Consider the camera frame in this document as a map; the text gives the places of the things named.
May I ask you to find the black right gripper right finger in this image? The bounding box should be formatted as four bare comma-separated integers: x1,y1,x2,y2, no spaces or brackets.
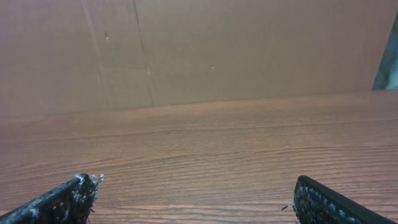
284,175,396,224

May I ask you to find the brown cardboard back panel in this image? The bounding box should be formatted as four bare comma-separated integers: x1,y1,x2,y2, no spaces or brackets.
1,0,397,116

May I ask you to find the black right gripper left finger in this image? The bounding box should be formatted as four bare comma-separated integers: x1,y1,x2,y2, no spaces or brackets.
1,174,104,224

